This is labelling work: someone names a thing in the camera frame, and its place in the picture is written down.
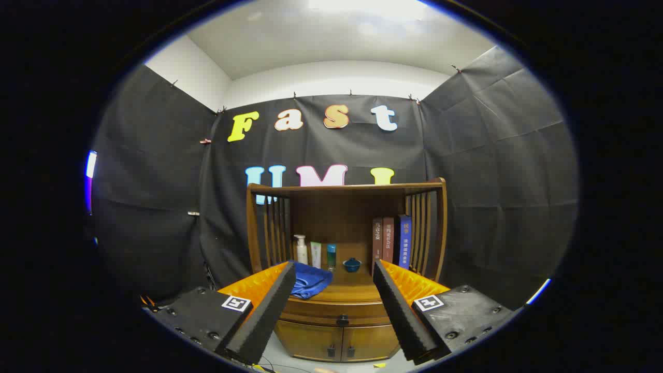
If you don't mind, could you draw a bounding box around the brown wooden cabinet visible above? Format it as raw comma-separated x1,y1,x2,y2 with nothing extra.
245,178,448,362

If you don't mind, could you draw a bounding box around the brown wooden drawer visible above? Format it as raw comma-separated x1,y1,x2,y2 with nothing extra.
280,298,392,327

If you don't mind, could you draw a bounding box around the reddish brown book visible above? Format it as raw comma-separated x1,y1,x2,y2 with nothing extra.
382,217,395,265

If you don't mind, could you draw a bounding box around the wooden countertop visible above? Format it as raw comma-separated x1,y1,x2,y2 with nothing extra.
282,264,384,304

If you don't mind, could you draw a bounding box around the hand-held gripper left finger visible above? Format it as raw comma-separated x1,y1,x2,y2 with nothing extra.
147,261,297,366

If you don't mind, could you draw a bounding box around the wooden cabinet door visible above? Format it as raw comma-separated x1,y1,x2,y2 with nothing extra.
275,320,343,362
342,324,399,362

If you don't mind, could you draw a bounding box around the blue book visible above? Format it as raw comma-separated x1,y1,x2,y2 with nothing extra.
398,214,412,269

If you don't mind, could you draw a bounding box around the folded blue towel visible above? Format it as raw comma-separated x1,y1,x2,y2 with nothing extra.
290,262,334,300

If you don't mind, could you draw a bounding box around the dark brown book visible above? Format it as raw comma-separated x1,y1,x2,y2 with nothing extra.
372,218,384,275

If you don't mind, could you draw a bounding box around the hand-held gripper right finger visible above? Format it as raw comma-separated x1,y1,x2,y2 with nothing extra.
372,259,518,366

